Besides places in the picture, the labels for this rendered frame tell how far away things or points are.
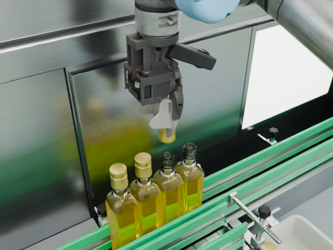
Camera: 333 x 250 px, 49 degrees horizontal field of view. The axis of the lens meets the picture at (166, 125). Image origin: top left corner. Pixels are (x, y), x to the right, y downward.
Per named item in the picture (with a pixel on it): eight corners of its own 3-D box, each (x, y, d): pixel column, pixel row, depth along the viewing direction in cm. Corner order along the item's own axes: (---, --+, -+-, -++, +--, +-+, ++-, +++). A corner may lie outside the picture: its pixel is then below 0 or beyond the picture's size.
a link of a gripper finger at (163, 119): (147, 143, 71) (142, 99, 67) (173, 134, 74) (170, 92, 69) (154, 150, 69) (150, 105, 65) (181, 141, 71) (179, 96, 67)
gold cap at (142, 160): (146, 165, 80) (145, 149, 77) (155, 174, 78) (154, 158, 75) (132, 171, 78) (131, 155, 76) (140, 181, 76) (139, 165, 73)
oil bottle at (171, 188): (170, 220, 97) (170, 160, 85) (182, 235, 94) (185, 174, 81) (152, 230, 95) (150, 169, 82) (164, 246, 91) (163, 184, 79)
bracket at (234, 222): (235, 232, 102) (237, 216, 98) (258, 258, 96) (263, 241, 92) (225, 238, 101) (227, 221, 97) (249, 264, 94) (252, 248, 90)
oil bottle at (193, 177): (189, 212, 100) (192, 151, 87) (201, 225, 96) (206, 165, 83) (171, 220, 97) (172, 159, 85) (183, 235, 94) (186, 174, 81)
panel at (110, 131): (322, 92, 132) (350, -5, 112) (329, 95, 130) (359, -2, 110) (88, 190, 93) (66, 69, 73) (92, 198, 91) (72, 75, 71)
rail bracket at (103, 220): (106, 224, 97) (100, 188, 89) (117, 243, 92) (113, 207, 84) (91, 231, 95) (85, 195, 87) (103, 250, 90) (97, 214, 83)
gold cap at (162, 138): (169, 131, 78) (170, 114, 76) (178, 140, 76) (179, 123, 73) (155, 136, 77) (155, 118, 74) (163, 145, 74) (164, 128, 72)
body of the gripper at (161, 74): (124, 91, 69) (120, 29, 62) (163, 80, 73) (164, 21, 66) (142, 110, 64) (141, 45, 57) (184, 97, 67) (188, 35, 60)
